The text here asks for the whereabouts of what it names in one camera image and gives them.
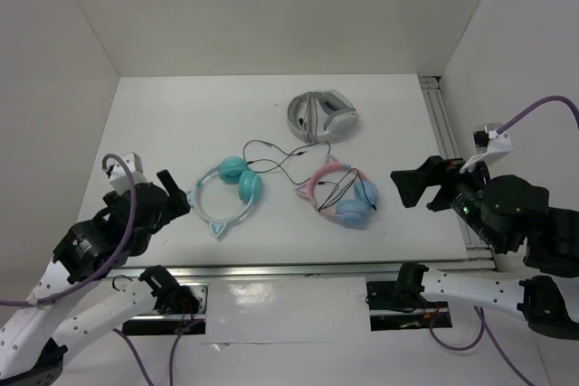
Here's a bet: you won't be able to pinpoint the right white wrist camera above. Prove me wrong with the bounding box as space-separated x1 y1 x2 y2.
460 123 513 174

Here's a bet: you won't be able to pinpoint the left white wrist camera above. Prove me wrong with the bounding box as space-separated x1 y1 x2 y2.
101 152 148 195

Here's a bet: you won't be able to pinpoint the black pink headphone cable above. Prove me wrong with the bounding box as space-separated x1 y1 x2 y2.
312 168 379 212

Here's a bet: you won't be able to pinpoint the aluminium front rail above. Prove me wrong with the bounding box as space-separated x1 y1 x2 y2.
107 257 497 282

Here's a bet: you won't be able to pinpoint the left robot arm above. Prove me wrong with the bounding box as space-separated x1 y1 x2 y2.
1 170 199 385

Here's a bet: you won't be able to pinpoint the grey white headphones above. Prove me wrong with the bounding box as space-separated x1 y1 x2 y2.
287 89 359 143

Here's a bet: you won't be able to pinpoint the aluminium side rail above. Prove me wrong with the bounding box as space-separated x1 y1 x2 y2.
418 77 496 271

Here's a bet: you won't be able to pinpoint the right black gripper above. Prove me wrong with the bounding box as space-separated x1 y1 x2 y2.
385 149 504 251

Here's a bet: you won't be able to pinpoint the teal cat-ear headphones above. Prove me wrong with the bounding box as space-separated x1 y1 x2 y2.
186 156 263 239

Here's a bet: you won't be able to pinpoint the black teal headphone cable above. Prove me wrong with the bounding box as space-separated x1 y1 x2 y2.
242 139 332 188

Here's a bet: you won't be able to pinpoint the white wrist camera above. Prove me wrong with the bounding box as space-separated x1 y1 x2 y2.
101 152 148 195
460 123 513 174

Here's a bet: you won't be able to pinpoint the pink blue cat-ear headphones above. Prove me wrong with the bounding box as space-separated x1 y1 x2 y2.
295 155 379 229

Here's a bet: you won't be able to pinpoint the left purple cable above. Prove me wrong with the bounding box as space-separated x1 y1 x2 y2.
0 153 138 308

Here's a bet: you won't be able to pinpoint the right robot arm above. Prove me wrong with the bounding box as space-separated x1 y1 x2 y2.
391 155 578 341

